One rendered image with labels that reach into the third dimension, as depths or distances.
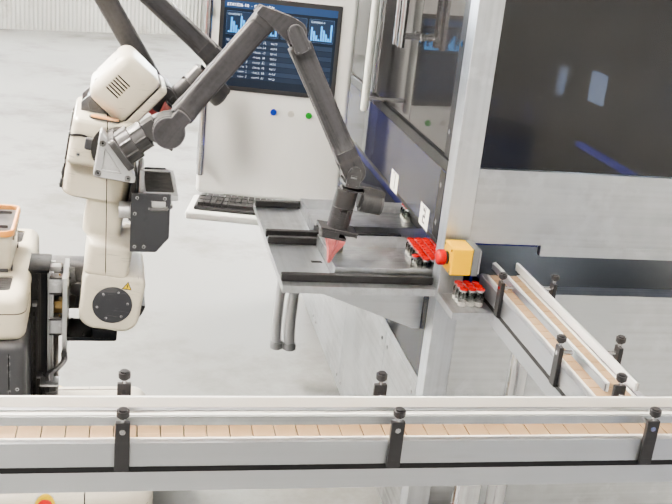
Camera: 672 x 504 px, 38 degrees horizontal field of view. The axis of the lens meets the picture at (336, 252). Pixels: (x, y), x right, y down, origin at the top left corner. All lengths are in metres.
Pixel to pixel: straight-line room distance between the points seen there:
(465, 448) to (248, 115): 1.87
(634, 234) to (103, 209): 1.39
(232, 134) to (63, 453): 1.91
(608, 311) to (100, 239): 1.37
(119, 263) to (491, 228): 0.97
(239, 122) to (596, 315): 1.38
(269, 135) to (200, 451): 1.87
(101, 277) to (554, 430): 1.32
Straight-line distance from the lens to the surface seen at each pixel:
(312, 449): 1.69
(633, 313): 2.78
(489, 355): 2.66
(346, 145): 2.46
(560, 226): 2.59
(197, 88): 2.39
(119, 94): 2.53
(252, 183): 3.42
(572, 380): 2.06
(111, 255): 2.64
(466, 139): 2.43
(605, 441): 1.86
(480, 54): 2.39
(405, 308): 2.64
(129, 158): 2.41
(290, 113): 3.35
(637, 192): 2.65
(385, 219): 3.07
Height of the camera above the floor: 1.78
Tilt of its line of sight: 19 degrees down
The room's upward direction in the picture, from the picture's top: 6 degrees clockwise
